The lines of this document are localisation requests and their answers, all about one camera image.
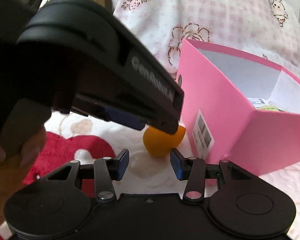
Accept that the orange makeup sponge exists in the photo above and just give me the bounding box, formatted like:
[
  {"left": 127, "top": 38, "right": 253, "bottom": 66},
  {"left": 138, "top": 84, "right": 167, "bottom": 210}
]
[{"left": 143, "top": 125, "right": 186, "bottom": 158}]

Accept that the pink cardboard box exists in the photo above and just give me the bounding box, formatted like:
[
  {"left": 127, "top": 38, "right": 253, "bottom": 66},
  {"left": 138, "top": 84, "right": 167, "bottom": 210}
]
[{"left": 177, "top": 40, "right": 300, "bottom": 176}]

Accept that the green yarn ball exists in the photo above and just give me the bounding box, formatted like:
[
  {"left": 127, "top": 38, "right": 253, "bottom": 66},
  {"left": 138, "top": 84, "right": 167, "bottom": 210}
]
[{"left": 259, "top": 105, "right": 285, "bottom": 112}]

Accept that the person's left hand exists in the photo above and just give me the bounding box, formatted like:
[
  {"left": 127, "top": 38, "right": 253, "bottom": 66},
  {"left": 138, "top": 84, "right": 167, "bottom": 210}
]
[{"left": 0, "top": 128, "right": 46, "bottom": 225}]

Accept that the pink checked cartoon pillow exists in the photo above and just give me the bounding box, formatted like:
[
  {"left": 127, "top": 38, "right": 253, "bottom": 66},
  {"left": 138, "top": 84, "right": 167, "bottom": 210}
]
[{"left": 112, "top": 0, "right": 300, "bottom": 78}]

